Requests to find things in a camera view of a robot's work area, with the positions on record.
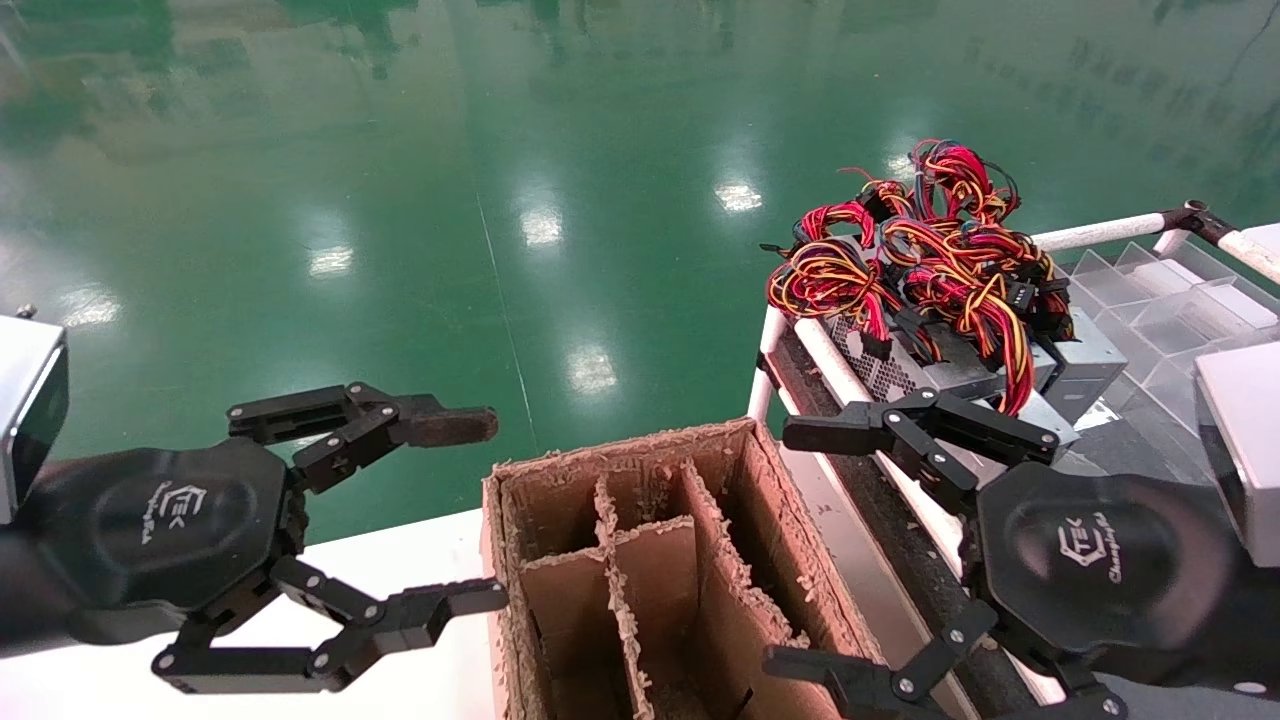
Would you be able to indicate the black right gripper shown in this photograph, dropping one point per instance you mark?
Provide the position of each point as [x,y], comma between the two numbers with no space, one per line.
[1100,560]

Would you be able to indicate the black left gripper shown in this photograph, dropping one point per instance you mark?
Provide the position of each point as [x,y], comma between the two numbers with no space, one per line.
[160,520]

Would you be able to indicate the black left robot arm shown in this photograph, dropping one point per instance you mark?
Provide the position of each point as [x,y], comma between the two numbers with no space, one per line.
[20,590]

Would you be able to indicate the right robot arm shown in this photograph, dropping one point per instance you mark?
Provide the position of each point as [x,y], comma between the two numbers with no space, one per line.
[1250,630]

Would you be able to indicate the grey power supply plain side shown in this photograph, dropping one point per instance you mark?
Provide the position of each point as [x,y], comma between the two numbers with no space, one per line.
[1055,408]

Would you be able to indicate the worn cardboard box with dividers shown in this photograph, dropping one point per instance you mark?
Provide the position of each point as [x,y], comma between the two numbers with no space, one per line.
[650,580]

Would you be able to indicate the clear acrylic divided tray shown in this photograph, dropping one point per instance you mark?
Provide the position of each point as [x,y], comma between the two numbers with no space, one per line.
[1180,310]

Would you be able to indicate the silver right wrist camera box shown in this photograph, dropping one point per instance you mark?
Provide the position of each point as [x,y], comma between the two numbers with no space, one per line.
[1245,450]

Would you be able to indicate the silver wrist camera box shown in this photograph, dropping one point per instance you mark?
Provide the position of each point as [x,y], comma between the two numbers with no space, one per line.
[1245,450]
[25,400]

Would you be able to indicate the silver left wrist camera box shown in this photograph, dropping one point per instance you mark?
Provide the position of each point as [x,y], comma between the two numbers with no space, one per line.
[25,400]

